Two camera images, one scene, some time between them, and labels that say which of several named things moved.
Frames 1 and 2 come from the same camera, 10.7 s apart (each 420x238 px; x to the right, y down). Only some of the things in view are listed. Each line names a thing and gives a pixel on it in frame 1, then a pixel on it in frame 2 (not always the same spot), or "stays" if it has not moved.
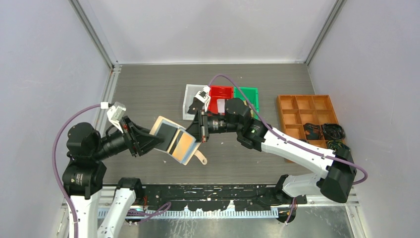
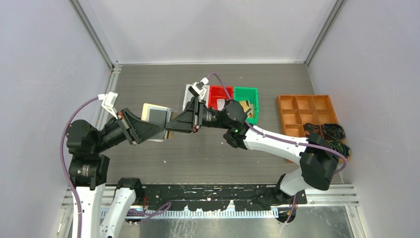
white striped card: (221, 105) stays
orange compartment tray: (296, 110) stays
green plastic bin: (252, 94) stays
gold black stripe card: (183, 144) → (170, 134)
